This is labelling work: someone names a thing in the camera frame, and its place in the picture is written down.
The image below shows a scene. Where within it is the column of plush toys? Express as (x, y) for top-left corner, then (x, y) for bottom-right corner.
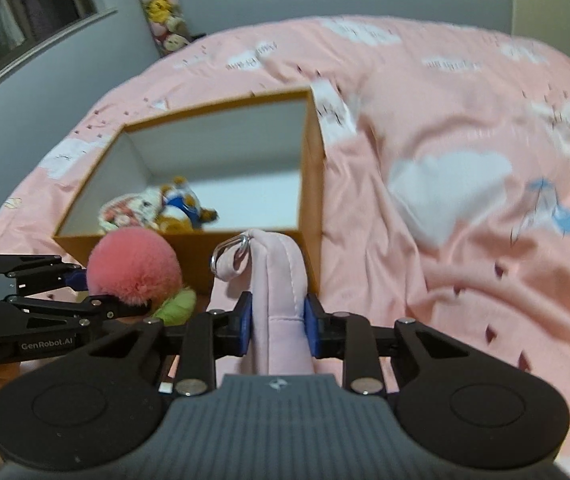
(135, 0), (193, 58)

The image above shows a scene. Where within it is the orange cardboard box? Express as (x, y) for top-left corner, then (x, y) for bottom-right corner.
(54, 87), (327, 296)

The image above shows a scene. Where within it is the window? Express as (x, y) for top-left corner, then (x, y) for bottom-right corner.
(0, 0), (118, 111)

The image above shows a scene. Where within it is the pink cloud print bedcover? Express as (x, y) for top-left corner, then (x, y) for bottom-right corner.
(0, 14), (570, 480)

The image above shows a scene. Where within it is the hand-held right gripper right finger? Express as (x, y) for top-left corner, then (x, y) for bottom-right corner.
(303, 294), (458, 396)

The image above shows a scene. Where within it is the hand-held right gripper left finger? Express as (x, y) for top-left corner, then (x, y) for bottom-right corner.
(85, 291), (254, 397)

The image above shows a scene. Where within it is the pink pouch with silver ring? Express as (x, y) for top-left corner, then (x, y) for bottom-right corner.
(207, 229), (316, 376)

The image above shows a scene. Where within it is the brown plush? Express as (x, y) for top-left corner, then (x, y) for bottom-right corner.
(157, 176), (219, 235)

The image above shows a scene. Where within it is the white pink crochet bunny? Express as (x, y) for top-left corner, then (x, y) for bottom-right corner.
(98, 187), (166, 233)

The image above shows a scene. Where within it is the pink fluffy pompom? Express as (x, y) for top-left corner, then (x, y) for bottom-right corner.
(88, 226), (197, 326)

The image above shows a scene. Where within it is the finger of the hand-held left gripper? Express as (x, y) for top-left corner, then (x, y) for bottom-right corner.
(0, 294), (155, 333)
(0, 255), (88, 293)

